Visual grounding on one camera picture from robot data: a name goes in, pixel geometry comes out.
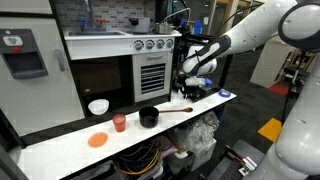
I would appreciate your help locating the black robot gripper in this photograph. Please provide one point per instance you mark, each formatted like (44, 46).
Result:
(193, 85)

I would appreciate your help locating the small white bowl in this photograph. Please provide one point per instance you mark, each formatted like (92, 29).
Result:
(99, 106)

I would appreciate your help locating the clear plastic bag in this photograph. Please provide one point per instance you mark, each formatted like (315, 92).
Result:
(197, 136)

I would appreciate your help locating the silver pot on stove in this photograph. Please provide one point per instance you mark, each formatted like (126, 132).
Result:
(163, 28)

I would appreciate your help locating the toy kitchen stove oven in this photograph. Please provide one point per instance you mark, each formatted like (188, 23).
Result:
(125, 69)

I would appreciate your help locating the orange plastic cup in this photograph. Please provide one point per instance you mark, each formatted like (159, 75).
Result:
(119, 122)

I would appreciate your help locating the orange flat lid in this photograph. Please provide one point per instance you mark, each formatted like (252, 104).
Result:
(98, 139)

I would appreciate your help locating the toy white refrigerator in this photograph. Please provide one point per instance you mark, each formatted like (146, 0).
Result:
(37, 90)

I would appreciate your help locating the clear bin with cables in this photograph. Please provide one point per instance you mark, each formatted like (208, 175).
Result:
(137, 160)

